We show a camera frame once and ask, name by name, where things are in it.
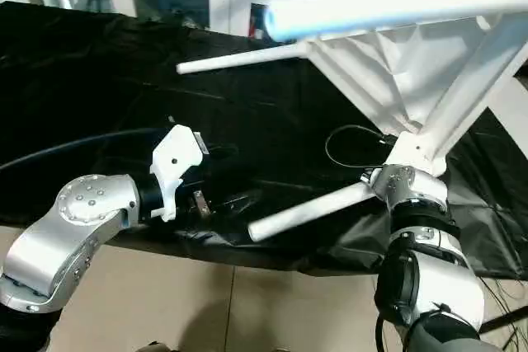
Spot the white plastic table top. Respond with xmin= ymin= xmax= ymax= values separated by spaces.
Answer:
xmin=304 ymin=0 xmax=528 ymax=178

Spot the black work mat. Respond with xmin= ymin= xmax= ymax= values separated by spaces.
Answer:
xmin=0 ymin=0 xmax=528 ymax=280

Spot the black folding stand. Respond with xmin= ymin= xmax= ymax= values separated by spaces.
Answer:
xmin=480 ymin=307 xmax=528 ymax=336

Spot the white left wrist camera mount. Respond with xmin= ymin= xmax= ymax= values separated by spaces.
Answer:
xmin=148 ymin=123 xmax=210 ymax=223

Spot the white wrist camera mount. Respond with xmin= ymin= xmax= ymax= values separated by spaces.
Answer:
xmin=386 ymin=133 xmax=451 ymax=178
xmin=148 ymin=123 xmax=210 ymax=223

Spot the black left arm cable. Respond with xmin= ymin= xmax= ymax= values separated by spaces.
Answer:
xmin=0 ymin=127 xmax=167 ymax=173

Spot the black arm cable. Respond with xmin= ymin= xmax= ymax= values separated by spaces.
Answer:
xmin=323 ymin=124 xmax=398 ymax=170
xmin=0 ymin=127 xmax=167 ymax=173

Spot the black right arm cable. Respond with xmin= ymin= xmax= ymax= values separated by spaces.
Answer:
xmin=323 ymin=124 xmax=398 ymax=170

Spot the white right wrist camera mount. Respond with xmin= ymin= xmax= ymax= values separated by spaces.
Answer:
xmin=386 ymin=133 xmax=451 ymax=178

